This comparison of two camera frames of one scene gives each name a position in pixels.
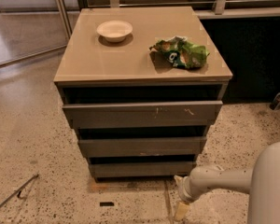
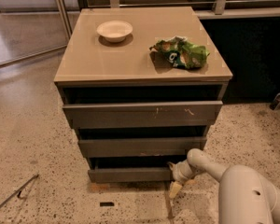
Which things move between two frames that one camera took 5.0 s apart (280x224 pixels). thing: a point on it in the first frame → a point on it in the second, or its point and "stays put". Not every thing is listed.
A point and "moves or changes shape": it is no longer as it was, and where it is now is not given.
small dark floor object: [278, 102] stays put
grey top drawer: [142, 114] stays put
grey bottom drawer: [143, 170] moves or changes shape
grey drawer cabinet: [141, 86] stays put
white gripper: [186, 189] → [178, 173]
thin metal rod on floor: [17, 192] stays put
